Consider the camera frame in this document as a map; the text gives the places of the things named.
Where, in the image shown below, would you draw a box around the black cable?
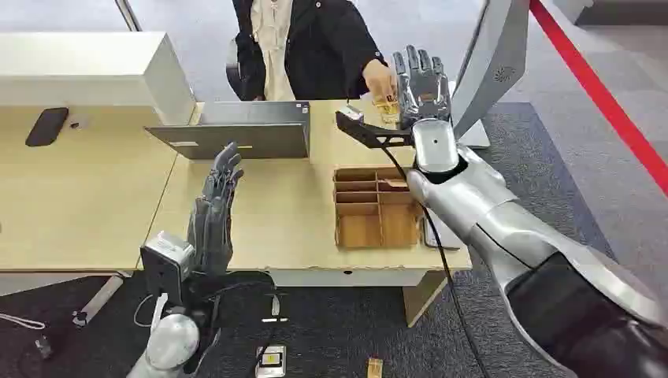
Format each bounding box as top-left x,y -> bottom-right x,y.
378,143 -> 491,378

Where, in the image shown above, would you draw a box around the wooden desk leg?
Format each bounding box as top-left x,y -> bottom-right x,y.
402,270 -> 449,328

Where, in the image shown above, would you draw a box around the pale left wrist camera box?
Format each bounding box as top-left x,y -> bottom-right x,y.
139,232 -> 197,307

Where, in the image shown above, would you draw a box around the black phone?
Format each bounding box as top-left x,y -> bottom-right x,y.
24,107 -> 70,148

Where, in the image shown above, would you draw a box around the silver monitor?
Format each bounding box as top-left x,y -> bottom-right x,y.
451,0 -> 533,150

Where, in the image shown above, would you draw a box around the grey desk leg bar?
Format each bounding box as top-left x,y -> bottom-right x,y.
72,271 -> 132,328

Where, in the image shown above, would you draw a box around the grey laptop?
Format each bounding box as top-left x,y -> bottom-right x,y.
145,100 -> 311,161

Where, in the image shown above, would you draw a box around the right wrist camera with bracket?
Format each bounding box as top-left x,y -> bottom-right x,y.
335,104 -> 417,150

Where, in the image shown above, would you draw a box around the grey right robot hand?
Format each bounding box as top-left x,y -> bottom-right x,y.
392,44 -> 453,131

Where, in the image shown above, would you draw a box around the white cord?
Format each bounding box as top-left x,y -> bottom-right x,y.
0,312 -> 47,332

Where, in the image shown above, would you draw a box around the white desk shelf box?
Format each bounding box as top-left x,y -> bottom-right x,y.
0,31 -> 197,127

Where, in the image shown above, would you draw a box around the card reader device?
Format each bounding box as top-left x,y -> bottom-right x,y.
254,344 -> 288,378

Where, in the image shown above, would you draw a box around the flat phone with dark edge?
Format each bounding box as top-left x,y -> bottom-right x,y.
421,209 -> 462,252

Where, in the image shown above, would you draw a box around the person's hand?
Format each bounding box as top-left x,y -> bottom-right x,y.
362,58 -> 399,104

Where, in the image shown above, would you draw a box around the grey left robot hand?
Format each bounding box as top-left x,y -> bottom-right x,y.
187,142 -> 245,276

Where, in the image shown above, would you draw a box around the person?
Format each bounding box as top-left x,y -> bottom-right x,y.
225,0 -> 388,102

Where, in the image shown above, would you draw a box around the wooden card box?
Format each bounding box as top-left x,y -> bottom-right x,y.
332,166 -> 425,250

